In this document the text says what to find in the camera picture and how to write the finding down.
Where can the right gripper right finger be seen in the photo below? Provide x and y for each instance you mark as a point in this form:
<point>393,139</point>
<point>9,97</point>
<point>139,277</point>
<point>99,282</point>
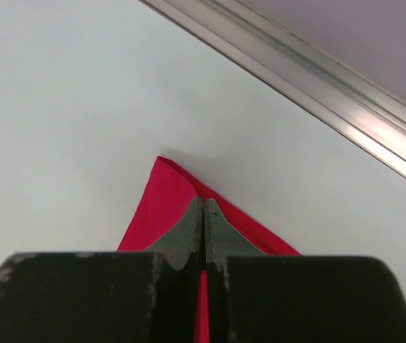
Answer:
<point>256,297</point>

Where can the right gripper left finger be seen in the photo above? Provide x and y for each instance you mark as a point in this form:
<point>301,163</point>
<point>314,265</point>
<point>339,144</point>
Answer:
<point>147,296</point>

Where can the red t shirt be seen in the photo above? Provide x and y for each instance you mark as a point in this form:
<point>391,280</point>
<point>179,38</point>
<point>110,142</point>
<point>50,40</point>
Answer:
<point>163,203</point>

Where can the aluminium rail frame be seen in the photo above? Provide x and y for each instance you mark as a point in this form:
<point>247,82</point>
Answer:
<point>342,99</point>

